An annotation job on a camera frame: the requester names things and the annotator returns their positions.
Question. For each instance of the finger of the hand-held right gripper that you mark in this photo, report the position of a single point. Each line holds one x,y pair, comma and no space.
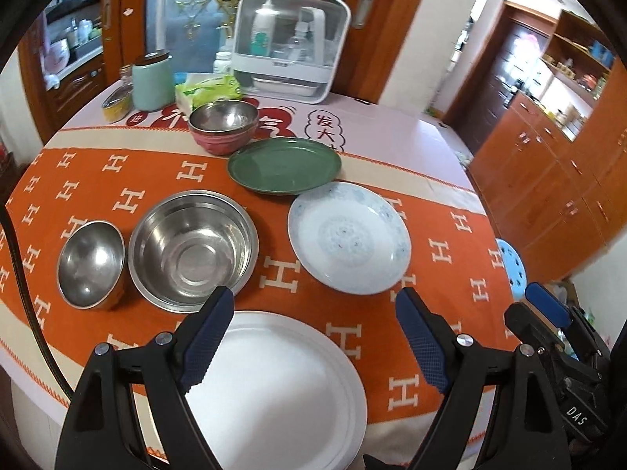
526,323
546,301

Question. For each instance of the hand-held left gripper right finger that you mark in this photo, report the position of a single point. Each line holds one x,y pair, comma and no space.
421,347

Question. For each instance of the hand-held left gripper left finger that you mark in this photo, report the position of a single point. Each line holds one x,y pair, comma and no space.
205,347

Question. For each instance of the plain white plate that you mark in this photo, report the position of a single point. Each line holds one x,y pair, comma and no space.
284,391

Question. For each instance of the small steel bowl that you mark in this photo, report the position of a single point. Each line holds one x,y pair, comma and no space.
90,264

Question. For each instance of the blue plastic stool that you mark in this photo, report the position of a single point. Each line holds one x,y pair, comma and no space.
509,264

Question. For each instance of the large steel bowl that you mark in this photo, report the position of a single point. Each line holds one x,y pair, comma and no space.
191,249

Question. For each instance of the white blue patterned plate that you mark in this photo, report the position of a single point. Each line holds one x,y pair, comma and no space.
348,235

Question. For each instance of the orange patterned tablecloth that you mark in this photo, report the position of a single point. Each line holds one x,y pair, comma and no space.
88,191

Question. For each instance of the green plate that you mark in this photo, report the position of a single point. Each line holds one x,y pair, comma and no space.
284,166

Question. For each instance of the pink bowl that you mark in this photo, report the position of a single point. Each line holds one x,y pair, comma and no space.
220,144

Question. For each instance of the pink printed tablecloth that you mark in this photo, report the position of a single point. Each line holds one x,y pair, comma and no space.
382,127

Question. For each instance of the medium steel bowl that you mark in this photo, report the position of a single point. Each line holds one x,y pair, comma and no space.
223,116

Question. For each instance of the wooden display shelf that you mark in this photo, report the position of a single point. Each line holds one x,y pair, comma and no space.
578,58

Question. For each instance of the dark wooden door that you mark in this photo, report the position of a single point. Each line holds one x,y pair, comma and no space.
514,58

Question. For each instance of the green tissue pack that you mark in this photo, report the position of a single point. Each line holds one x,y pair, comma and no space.
205,90

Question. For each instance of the yellow tin can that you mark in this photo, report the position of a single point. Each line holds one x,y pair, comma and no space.
116,105

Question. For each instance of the mint canister brown lid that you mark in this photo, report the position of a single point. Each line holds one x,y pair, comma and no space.
152,85

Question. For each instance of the white pill bottle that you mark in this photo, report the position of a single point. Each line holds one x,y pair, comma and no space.
223,63

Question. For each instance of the small glass jar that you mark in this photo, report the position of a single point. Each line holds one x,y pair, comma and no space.
126,74

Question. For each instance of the white storage box clear window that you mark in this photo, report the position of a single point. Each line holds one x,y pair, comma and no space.
274,71

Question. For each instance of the wooden kitchen cabinet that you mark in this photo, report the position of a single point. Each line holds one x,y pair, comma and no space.
73,93

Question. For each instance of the wooden glass sliding door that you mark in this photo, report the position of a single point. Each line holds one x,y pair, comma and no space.
392,34

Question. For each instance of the clear plastic bottle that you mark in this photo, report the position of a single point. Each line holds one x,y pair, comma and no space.
300,41

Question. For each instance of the white bottle green label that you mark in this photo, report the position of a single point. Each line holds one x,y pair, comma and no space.
262,29

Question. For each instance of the pink white container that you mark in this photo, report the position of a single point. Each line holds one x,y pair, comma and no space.
56,56

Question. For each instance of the wooden wall cabinet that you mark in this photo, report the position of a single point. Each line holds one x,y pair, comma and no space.
539,181

